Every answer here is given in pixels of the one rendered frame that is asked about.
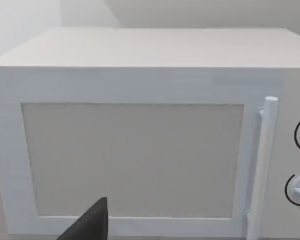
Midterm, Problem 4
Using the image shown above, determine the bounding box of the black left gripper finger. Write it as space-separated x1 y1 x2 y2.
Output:
56 196 109 240

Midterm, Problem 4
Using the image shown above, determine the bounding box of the pale microwave door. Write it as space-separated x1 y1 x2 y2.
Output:
0 66 283 238

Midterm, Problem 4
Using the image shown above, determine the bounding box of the pale microwave oven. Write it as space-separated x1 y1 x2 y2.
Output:
0 27 300 240

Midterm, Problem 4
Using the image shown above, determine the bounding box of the pale microwave door handle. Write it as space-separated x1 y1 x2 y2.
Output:
245 96 279 240

